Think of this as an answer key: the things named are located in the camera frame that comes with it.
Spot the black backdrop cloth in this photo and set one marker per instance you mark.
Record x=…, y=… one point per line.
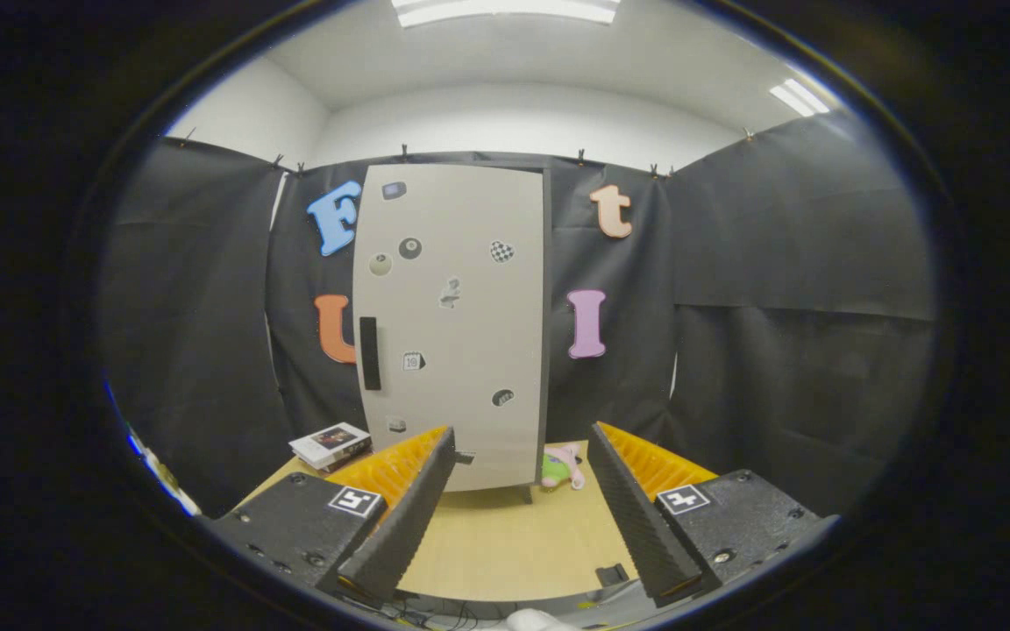
x=777, y=307

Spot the long ceiling light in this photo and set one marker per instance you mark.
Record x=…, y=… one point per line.
x=505, y=10

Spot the white book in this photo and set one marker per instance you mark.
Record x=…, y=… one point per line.
x=330, y=441

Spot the pink and green plush toy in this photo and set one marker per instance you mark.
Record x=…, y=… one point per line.
x=562, y=469

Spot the small black clip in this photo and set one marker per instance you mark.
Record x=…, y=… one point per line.
x=612, y=575

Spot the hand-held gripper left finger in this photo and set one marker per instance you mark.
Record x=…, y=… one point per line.
x=408, y=526

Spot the grey shoe cabinet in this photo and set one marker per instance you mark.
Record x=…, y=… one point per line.
x=547, y=350

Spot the white and yellow object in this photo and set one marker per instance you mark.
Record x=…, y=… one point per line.
x=159, y=473

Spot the grey shoe cabinet door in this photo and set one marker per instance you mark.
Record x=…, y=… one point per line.
x=461, y=350

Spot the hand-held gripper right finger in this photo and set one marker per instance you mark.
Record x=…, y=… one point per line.
x=636, y=526

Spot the small ceiling light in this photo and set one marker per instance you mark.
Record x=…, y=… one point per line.
x=796, y=95

